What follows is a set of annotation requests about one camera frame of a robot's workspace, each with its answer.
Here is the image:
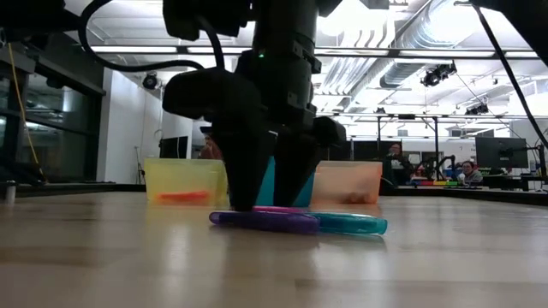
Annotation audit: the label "small black monitor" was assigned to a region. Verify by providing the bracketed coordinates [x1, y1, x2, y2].
[158, 135, 189, 160]

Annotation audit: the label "purple translucent pen highlighter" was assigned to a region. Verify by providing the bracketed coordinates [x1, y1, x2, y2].
[208, 210, 321, 235]

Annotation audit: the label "black partition panels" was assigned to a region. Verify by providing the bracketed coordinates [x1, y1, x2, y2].
[337, 139, 389, 162]

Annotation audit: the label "black aluminium table frame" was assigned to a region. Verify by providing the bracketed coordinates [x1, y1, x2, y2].
[0, 182, 548, 207]

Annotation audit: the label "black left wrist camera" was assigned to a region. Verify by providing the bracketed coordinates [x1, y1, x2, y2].
[292, 40, 323, 76]

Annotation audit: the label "thin yellow pole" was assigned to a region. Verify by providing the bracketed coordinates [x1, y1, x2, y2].
[7, 42, 47, 184]

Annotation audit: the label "long ceiling light bar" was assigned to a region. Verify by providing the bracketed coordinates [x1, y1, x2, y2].
[85, 44, 548, 61]

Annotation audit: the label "pink slim highlighter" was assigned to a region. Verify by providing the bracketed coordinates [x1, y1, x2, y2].
[251, 205, 310, 214]

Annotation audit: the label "yellow plastic bin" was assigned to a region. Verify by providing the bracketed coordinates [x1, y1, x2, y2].
[144, 157, 229, 205]

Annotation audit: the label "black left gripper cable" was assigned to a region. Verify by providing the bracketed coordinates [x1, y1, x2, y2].
[78, 0, 226, 73]

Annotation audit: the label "teal plastic bin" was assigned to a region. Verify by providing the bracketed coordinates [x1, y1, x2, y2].
[255, 156, 316, 209]

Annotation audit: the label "colourful block row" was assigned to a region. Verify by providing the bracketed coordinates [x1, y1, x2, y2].
[410, 179, 457, 187]

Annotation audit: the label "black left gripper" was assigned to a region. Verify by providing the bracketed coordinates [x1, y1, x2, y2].
[162, 69, 347, 213]

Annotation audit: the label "teal translucent pen highlighter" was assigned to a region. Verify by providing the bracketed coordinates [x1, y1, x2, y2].
[306, 212, 389, 236]

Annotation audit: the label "orange plastic bin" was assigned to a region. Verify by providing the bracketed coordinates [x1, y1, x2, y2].
[311, 161, 384, 205]

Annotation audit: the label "black background workstation frame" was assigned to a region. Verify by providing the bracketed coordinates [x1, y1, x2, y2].
[375, 112, 442, 183]

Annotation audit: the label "round black ceiling camera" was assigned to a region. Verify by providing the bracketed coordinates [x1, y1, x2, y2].
[141, 71, 160, 91]

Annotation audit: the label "large black monitor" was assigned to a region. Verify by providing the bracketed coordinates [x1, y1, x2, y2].
[474, 136, 530, 169]

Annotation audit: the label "person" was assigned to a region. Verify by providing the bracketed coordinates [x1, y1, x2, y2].
[456, 160, 485, 185]
[384, 143, 412, 172]
[199, 126, 223, 162]

